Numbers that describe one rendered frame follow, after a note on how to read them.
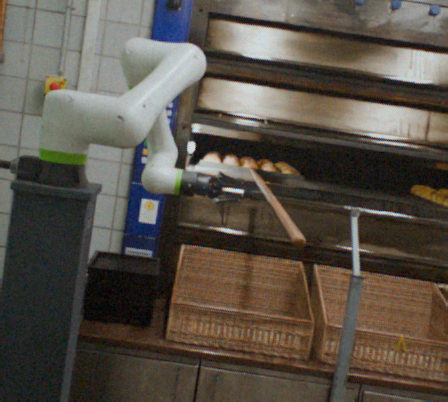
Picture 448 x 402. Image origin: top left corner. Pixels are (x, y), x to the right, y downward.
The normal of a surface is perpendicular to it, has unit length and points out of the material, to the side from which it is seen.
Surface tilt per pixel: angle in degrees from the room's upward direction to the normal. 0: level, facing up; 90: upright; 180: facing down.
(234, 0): 90
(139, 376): 90
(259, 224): 70
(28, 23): 90
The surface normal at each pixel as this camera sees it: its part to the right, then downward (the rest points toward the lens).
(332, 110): 0.05, -0.25
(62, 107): -0.29, -0.01
